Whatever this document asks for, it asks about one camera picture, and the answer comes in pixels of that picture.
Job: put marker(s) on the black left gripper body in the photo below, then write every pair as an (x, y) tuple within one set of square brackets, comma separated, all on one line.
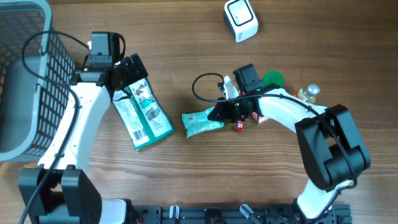
[(118, 87)]

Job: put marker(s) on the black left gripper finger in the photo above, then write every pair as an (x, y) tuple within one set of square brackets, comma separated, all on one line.
[(130, 71), (137, 68)]

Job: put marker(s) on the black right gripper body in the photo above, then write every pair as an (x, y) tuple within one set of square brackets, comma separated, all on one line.
[(250, 112)]

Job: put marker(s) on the red Nescafe coffee sachet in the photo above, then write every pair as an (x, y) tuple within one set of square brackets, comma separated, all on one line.
[(239, 126)]

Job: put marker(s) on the green 3M gloves package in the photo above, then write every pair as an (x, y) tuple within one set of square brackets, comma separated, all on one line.
[(141, 114)]

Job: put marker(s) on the white wet wipe sachet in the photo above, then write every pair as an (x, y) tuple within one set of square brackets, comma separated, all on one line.
[(198, 122)]

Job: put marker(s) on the yellow oil bottle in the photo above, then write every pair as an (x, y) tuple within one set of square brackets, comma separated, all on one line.
[(309, 93)]

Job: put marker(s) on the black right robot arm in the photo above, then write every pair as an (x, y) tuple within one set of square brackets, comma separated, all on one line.
[(332, 149)]

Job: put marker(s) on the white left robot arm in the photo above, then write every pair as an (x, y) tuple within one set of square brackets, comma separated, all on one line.
[(58, 190)]

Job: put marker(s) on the white barcode scanner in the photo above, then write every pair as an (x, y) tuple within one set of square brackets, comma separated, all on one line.
[(240, 19)]

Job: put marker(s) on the dark grey plastic basket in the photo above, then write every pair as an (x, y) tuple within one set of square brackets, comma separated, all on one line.
[(31, 56)]

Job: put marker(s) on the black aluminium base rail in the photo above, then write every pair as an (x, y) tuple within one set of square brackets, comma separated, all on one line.
[(273, 213)]

